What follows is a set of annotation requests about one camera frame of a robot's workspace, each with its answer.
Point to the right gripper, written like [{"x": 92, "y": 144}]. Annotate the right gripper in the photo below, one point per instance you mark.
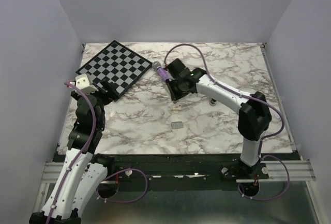
[{"x": 175, "y": 95}]

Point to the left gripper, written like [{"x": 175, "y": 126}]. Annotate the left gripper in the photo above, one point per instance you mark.
[{"x": 108, "y": 97}]

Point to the grey staple strips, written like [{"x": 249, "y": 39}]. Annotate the grey staple strips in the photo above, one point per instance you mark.
[{"x": 177, "y": 125}]

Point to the small staple box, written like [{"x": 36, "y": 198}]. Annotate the small staple box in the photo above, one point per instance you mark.
[{"x": 176, "y": 107}]

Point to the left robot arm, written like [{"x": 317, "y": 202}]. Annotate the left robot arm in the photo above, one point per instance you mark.
[{"x": 82, "y": 170}]

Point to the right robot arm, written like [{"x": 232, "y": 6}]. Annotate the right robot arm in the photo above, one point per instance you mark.
[{"x": 254, "y": 115}]

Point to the purple glitter microphone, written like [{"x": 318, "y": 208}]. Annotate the purple glitter microphone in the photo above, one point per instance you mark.
[{"x": 161, "y": 71}]

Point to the black grey chessboard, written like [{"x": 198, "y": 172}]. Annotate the black grey chessboard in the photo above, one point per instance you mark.
[{"x": 116, "y": 64}]

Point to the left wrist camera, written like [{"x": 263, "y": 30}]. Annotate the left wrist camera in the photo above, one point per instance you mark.
[{"x": 85, "y": 84}]

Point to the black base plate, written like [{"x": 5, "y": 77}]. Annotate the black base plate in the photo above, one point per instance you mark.
[{"x": 134, "y": 173}]

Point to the aluminium frame rail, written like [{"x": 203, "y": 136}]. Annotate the aluminium frame rail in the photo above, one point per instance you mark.
[{"x": 280, "y": 168}]

